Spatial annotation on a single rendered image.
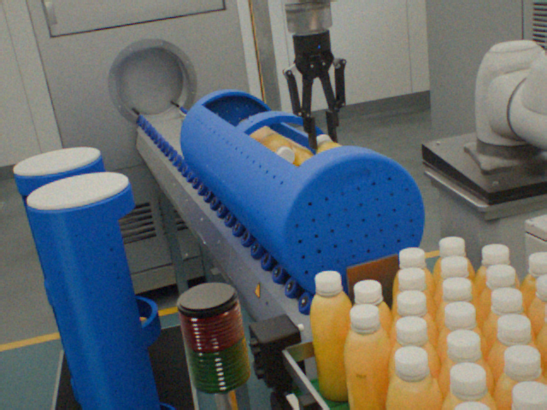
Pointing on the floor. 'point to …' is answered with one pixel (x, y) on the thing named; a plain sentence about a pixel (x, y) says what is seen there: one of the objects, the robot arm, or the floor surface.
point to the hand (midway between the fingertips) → (321, 130)
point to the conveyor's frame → (284, 401)
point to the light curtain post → (265, 53)
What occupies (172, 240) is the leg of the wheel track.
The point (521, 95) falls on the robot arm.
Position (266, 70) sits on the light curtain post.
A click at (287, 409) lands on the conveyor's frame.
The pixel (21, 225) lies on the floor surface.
